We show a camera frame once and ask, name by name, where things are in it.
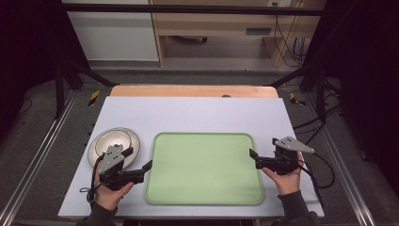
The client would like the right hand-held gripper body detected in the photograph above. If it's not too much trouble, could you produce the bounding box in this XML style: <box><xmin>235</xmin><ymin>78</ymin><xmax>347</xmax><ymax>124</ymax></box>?
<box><xmin>255</xmin><ymin>136</ymin><xmax>316</xmax><ymax>176</ymax></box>

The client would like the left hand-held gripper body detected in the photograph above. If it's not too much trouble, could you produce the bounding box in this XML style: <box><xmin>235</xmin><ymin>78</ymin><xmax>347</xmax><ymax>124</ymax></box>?
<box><xmin>98</xmin><ymin>144</ymin><xmax>146</xmax><ymax>191</ymax></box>

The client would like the person's right hand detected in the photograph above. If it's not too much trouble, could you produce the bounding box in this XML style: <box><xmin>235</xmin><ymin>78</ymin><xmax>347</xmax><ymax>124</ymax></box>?
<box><xmin>262</xmin><ymin>152</ymin><xmax>305</xmax><ymax>197</ymax></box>

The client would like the person's left hand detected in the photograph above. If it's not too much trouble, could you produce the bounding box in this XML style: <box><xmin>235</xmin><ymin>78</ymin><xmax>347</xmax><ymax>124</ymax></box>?
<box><xmin>93</xmin><ymin>161</ymin><xmax>136</xmax><ymax>212</ymax></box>

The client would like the white ceramic plate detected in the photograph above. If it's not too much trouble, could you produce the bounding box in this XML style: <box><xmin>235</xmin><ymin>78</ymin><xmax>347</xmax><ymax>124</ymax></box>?
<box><xmin>87</xmin><ymin>126</ymin><xmax>141</xmax><ymax>170</ymax></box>

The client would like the white ceramic bowl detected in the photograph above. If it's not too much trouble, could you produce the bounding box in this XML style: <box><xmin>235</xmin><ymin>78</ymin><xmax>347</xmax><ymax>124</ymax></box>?
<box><xmin>94</xmin><ymin>128</ymin><xmax>133</xmax><ymax>158</ymax></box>

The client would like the yellow black floor marker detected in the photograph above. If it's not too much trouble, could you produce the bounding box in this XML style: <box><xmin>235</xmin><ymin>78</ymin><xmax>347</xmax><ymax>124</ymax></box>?
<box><xmin>88</xmin><ymin>89</ymin><xmax>102</xmax><ymax>106</ymax></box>
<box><xmin>289</xmin><ymin>92</ymin><xmax>308</xmax><ymax>106</ymax></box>

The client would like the green tray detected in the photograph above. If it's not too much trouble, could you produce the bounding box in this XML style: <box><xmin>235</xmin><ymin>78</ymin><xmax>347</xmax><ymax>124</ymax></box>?
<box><xmin>144</xmin><ymin>132</ymin><xmax>265</xmax><ymax>207</ymax></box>

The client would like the white table mat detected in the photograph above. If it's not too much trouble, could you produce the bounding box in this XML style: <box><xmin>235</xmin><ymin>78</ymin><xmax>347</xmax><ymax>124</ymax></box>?
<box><xmin>57</xmin><ymin>95</ymin><xmax>326</xmax><ymax>219</ymax></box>

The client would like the wooden table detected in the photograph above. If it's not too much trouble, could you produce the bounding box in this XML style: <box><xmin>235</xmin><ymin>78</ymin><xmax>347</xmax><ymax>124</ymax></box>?
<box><xmin>109</xmin><ymin>84</ymin><xmax>279</xmax><ymax>99</ymax></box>

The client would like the white cabinet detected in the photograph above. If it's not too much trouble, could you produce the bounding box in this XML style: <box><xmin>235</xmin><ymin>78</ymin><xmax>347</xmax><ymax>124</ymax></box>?
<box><xmin>61</xmin><ymin>0</ymin><xmax>160</xmax><ymax>62</ymax></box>

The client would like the wooden desk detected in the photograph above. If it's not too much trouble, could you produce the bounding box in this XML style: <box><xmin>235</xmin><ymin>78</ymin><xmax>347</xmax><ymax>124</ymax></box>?
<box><xmin>148</xmin><ymin>0</ymin><xmax>327</xmax><ymax>68</ymax></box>

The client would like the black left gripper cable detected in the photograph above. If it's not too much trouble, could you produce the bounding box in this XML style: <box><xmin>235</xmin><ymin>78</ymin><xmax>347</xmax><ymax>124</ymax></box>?
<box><xmin>79</xmin><ymin>153</ymin><xmax>105</xmax><ymax>204</ymax></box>

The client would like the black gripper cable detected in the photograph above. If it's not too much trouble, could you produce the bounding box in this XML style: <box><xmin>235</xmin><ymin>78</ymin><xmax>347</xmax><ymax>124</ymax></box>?
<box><xmin>296</xmin><ymin>152</ymin><xmax>336</xmax><ymax>205</ymax></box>
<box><xmin>79</xmin><ymin>153</ymin><xmax>105</xmax><ymax>204</ymax></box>

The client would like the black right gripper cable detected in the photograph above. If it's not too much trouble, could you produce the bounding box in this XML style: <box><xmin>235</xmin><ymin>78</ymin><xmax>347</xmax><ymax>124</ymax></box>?
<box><xmin>296</xmin><ymin>152</ymin><xmax>336</xmax><ymax>205</ymax></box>

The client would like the aluminium floor rail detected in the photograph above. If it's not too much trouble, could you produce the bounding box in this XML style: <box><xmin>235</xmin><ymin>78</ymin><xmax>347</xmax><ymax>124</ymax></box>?
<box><xmin>0</xmin><ymin>89</ymin><xmax>78</xmax><ymax>226</ymax></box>
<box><xmin>303</xmin><ymin>92</ymin><xmax>378</xmax><ymax>226</ymax></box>

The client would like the bundle of black wall cables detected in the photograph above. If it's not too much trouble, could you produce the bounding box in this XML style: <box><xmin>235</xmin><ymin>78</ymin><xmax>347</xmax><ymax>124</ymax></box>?
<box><xmin>272</xmin><ymin>1</ymin><xmax>309</xmax><ymax>68</ymax></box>

